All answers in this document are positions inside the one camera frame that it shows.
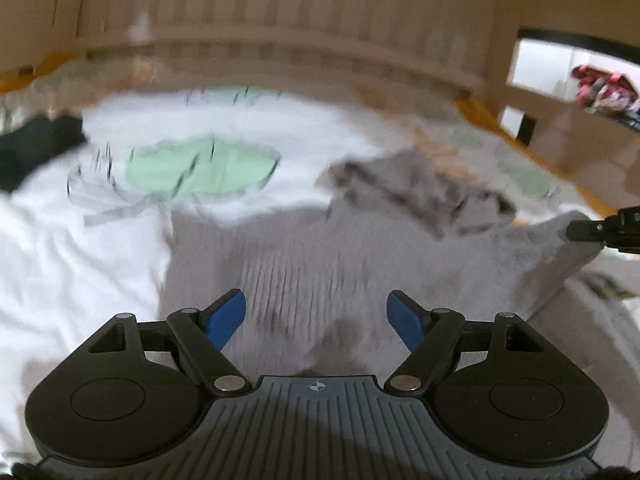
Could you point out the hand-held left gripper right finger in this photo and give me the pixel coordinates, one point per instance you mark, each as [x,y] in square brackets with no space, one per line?
[404,316]

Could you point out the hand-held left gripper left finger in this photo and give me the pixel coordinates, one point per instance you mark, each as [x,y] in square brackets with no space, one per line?
[227,316]

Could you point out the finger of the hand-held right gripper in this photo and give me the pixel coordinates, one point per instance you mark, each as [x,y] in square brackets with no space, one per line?
[600,230]

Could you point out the grey knit sweater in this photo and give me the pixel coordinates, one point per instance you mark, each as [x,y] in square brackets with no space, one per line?
[310,255]

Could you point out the yellow mattress sheet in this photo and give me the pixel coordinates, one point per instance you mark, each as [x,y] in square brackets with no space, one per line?
[505,132]

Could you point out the red patterned cloth pile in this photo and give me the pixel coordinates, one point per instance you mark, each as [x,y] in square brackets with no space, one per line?
[607,90]

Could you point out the white leaf print bed cover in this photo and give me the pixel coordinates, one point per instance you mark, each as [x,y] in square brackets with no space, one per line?
[60,260]

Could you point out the black cloth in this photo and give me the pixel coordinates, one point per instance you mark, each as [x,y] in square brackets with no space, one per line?
[35,150]

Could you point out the wooden bed frame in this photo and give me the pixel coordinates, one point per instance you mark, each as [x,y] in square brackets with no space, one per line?
[310,15]

